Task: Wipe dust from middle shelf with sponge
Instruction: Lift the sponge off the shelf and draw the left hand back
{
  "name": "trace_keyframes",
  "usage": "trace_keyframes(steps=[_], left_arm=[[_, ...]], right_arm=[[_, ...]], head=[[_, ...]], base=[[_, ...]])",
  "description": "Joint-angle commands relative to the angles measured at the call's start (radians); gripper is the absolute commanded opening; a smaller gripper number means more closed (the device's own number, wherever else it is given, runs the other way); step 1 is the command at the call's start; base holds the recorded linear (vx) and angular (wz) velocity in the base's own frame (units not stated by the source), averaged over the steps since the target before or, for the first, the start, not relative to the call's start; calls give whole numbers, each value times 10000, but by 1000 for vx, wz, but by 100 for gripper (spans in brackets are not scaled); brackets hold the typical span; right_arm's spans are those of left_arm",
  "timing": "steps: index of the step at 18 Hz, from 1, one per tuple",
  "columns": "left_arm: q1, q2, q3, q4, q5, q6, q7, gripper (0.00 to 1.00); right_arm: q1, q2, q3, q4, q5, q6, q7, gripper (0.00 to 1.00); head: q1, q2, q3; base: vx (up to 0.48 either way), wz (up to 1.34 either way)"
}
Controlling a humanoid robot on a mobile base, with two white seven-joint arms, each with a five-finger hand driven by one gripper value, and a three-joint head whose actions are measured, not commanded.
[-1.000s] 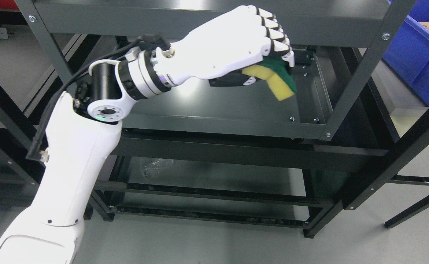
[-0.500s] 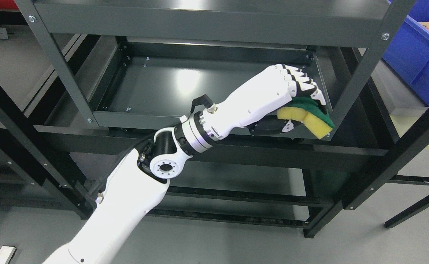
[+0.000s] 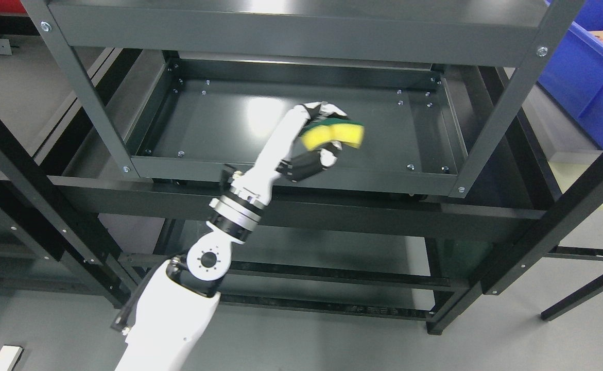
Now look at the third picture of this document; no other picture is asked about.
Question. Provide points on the blue plastic bin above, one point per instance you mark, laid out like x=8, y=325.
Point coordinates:
x=574, y=74

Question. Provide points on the grey metal shelving unit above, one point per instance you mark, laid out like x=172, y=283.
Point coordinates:
x=435, y=83

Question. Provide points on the green yellow sponge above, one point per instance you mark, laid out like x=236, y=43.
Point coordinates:
x=330, y=130

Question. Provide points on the black metal shelf rack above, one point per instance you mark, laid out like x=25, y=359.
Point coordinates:
x=71, y=222

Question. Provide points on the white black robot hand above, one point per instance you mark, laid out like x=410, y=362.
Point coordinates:
x=286, y=149

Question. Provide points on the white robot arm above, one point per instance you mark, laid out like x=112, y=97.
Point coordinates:
x=174, y=304

